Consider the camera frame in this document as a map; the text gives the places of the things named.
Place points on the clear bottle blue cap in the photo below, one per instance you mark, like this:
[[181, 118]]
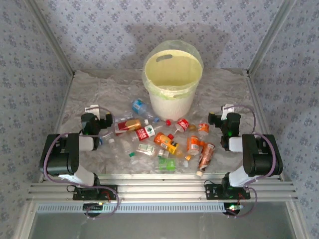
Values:
[[107, 138]]

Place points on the small orange label bottle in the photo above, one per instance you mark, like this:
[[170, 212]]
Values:
[[203, 128]]

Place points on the red gold label tea bottle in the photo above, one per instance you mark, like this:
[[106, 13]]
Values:
[[127, 125]]

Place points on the amber plastic bottle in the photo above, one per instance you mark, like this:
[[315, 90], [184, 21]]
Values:
[[192, 128]]

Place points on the blue label bottle blue cap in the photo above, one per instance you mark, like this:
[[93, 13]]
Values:
[[139, 107]]

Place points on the red cola label bottle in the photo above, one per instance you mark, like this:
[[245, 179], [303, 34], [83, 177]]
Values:
[[183, 124]]

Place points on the copper label bottle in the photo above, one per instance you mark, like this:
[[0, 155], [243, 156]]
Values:
[[207, 154]]

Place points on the red white label bottle red cap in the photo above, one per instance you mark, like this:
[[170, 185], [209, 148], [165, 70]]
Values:
[[144, 133]]

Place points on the clear bottle green cap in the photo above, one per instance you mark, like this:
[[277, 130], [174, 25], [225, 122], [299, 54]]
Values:
[[133, 157]]

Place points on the green white label bottle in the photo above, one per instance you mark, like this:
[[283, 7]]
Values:
[[147, 149]]

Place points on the orange juice label bottle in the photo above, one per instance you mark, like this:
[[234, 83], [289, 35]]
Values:
[[164, 140]]

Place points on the green label clear bottle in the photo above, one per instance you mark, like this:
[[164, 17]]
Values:
[[167, 164]]

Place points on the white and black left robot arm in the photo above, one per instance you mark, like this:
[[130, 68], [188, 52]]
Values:
[[62, 154]]

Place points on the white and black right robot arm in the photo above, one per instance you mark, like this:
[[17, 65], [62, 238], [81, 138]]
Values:
[[261, 154]]

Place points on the white ribbed plastic bin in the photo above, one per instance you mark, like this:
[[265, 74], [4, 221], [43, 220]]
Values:
[[172, 107]]

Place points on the pale green bin liner bag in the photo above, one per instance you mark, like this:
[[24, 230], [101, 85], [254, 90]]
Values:
[[174, 74]]

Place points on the small circuit board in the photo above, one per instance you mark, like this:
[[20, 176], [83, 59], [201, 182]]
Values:
[[234, 207], [92, 206]]

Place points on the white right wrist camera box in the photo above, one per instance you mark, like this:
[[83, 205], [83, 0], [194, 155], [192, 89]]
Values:
[[228, 110]]

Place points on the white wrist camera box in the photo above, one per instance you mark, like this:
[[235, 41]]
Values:
[[92, 109], [228, 110]]

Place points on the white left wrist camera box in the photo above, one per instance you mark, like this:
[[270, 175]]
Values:
[[92, 109]]

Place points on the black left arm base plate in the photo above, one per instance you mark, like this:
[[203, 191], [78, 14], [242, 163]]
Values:
[[112, 190]]

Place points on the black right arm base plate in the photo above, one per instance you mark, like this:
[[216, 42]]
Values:
[[211, 193]]

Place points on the aluminium mounting rail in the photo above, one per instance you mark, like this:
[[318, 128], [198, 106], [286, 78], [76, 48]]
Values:
[[162, 189]]

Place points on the aluminium frame post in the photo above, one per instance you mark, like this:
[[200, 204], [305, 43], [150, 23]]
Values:
[[51, 37], [270, 37]]

